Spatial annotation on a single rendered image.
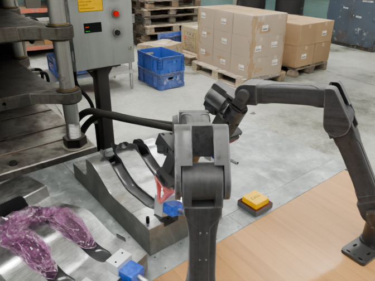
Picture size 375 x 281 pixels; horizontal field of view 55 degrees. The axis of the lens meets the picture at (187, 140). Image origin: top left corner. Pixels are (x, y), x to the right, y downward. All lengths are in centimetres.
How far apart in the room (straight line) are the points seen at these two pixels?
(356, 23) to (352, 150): 705
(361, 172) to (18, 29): 122
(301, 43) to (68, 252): 491
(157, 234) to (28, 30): 89
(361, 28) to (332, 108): 701
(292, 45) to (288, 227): 456
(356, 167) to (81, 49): 117
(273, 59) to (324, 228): 405
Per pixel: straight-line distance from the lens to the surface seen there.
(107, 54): 171
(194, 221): 61
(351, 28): 806
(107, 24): 169
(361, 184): 105
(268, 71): 507
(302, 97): 98
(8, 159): 162
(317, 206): 126
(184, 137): 59
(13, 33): 150
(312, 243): 111
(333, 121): 96
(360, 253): 111
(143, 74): 506
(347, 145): 100
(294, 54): 554
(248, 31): 477
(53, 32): 145
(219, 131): 60
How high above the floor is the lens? 150
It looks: 26 degrees down
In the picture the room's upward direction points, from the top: 1 degrees clockwise
